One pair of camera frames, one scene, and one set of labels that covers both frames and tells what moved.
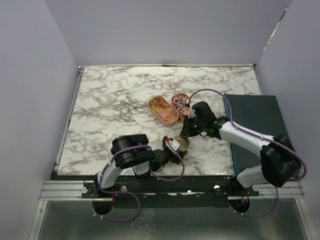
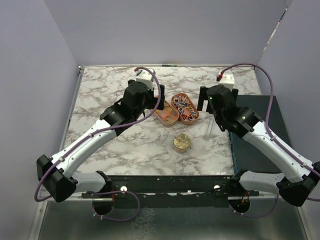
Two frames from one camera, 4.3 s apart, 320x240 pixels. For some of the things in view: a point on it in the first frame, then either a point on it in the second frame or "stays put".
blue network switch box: [260, 113] stays put
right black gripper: [184, 131] to [203, 96]
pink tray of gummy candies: [163, 110] stays put
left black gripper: [177, 159] to [151, 94]
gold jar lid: [184, 142] stays put
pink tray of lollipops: [181, 102] stays put
